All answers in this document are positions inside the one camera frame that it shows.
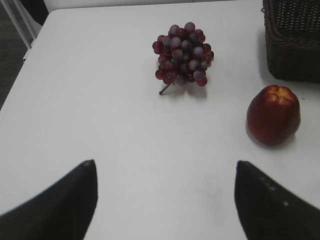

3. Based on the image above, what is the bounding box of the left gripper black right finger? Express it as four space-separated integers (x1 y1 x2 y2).
234 160 320 240

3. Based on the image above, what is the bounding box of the black wicker basket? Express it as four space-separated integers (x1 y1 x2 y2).
261 0 320 83

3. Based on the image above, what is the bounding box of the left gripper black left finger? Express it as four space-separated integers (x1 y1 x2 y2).
0 159 98 240

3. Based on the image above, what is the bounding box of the red grape bunch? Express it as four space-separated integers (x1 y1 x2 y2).
152 21 215 95

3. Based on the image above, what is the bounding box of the white frame post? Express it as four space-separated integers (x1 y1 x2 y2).
0 0 37 61

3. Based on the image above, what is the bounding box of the red apple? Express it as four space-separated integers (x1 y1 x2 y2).
246 85 301 146

